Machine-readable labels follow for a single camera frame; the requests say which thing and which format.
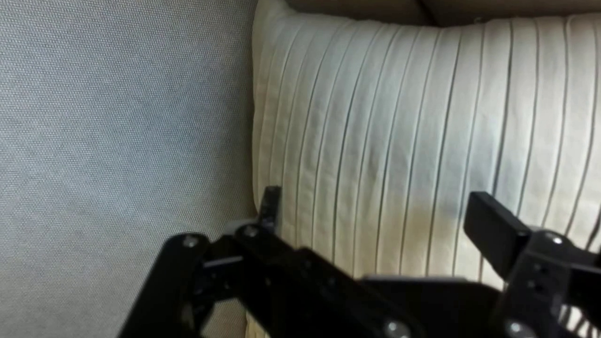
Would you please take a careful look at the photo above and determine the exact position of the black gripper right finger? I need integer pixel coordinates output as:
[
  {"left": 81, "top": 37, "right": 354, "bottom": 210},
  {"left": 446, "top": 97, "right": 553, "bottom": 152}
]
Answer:
[{"left": 464, "top": 189, "right": 601, "bottom": 338}]

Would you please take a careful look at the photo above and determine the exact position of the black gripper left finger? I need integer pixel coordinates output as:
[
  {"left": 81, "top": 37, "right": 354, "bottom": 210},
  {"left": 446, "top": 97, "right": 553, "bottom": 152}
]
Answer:
[{"left": 119, "top": 184, "right": 416, "bottom": 338}]

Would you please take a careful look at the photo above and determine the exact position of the small cream pleated pillow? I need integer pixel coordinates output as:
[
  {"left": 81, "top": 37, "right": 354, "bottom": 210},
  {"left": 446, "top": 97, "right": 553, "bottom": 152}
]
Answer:
[{"left": 250, "top": 0, "right": 601, "bottom": 338}]

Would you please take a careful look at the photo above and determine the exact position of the grey fabric sofa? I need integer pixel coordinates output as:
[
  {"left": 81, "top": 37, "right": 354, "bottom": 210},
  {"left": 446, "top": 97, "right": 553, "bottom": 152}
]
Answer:
[{"left": 0, "top": 0, "right": 601, "bottom": 338}]

